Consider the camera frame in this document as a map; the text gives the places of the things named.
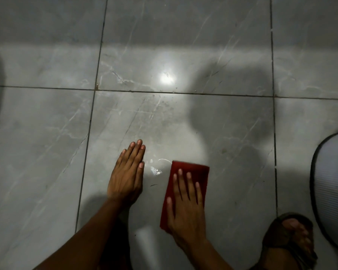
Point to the person's left middle finger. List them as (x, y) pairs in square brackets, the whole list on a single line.
[(135, 151)]

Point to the person's right thumb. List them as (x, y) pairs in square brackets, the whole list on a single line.
[(169, 210)]

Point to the person's right little finger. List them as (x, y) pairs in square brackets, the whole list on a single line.
[(198, 194)]

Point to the person's right forearm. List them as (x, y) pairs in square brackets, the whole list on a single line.
[(208, 257)]

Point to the person's right foot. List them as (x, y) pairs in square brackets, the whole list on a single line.
[(295, 233)]

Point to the red cleaning cloth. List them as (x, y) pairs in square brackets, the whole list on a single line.
[(195, 172)]

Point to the person's left little finger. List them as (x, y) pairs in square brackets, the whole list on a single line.
[(120, 158)]

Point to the person's left hand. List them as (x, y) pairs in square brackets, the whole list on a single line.
[(124, 182)]

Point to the grey ribbed oval mat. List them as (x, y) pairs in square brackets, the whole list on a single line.
[(333, 191)]

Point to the person's right middle finger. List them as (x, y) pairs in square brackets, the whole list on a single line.
[(183, 184)]

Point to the person's left thumb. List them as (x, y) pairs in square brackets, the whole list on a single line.
[(139, 177)]

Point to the dark brown sandal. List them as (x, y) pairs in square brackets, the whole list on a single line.
[(276, 233)]

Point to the person's right hand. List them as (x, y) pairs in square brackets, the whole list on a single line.
[(187, 213)]

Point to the person's left forearm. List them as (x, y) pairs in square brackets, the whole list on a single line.
[(90, 241)]

